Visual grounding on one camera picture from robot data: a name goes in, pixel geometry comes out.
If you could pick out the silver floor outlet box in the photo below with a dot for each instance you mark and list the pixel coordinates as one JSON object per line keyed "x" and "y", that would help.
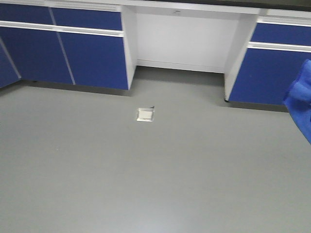
{"x": 145, "y": 114}

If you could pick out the blue cabinet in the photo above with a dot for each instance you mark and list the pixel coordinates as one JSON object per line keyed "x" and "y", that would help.
{"x": 84, "y": 44}
{"x": 266, "y": 54}

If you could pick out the blue right cabinet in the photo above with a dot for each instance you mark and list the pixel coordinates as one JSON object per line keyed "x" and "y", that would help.
{"x": 266, "y": 54}

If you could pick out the blue microfiber cloth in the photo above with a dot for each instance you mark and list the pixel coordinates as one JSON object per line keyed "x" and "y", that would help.
{"x": 298, "y": 100}

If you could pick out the blue left cabinet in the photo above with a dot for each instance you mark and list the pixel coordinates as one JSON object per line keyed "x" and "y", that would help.
{"x": 84, "y": 44}

